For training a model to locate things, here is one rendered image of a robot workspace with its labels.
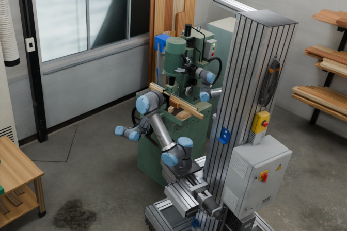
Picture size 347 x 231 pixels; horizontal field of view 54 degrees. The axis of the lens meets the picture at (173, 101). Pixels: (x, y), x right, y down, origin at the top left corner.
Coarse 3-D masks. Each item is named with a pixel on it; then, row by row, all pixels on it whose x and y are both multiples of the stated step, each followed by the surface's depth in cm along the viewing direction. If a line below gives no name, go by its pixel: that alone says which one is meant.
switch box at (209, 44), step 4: (208, 40) 304; (212, 40) 305; (208, 44) 301; (212, 44) 302; (216, 44) 307; (204, 48) 306; (208, 48) 303; (212, 48) 304; (204, 52) 307; (208, 52) 304; (212, 52) 307; (204, 56) 309; (208, 56) 306
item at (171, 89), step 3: (168, 84) 312; (177, 84) 314; (165, 87) 311; (168, 87) 308; (171, 87) 308; (174, 87) 311; (177, 87) 314; (168, 90) 310; (171, 90) 310; (174, 90) 313; (177, 90) 317; (168, 93) 311
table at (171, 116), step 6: (144, 90) 331; (150, 90) 333; (138, 96) 325; (174, 108) 309; (180, 108) 310; (162, 114) 305; (168, 114) 303; (174, 114) 301; (192, 114) 304; (174, 120) 300; (180, 120) 294; (186, 120) 298; (192, 120) 306
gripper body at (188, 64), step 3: (189, 60) 276; (186, 63) 276; (189, 63) 276; (192, 63) 273; (183, 66) 275; (186, 66) 274; (189, 66) 273; (192, 66) 272; (195, 66) 273; (186, 69) 278; (189, 69) 274; (192, 69) 273; (195, 69) 270; (189, 72) 278
